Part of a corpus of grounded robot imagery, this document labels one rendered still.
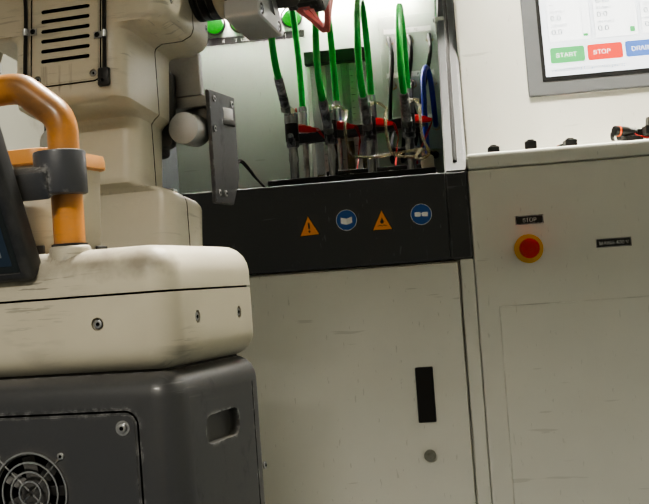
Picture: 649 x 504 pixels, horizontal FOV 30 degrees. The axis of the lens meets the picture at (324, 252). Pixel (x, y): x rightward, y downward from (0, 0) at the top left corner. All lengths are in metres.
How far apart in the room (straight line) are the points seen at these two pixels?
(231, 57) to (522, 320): 1.02
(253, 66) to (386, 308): 0.84
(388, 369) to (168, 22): 0.88
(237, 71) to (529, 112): 0.73
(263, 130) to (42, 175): 1.63
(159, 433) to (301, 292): 1.08
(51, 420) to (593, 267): 1.24
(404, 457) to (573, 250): 0.48
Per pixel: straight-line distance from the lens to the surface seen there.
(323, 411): 2.27
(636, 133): 2.41
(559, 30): 2.58
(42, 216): 1.34
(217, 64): 2.89
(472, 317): 2.25
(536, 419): 2.26
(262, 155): 2.84
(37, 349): 1.27
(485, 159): 2.26
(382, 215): 2.25
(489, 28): 2.58
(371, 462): 2.28
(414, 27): 2.84
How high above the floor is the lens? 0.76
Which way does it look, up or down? 2 degrees up
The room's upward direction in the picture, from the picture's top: 4 degrees counter-clockwise
